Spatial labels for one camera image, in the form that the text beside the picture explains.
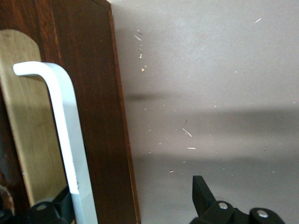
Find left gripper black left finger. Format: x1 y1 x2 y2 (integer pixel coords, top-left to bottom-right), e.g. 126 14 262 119
0 185 76 224

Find white metal drawer handle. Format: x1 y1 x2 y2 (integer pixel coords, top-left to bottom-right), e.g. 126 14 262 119
13 61 99 224

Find wooden drawer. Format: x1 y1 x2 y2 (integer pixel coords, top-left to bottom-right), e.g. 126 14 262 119
0 0 142 224

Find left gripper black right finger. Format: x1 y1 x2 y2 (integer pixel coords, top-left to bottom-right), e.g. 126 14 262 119
190 175 285 224

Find brass handle backplate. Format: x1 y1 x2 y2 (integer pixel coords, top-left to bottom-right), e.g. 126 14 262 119
0 29 71 208

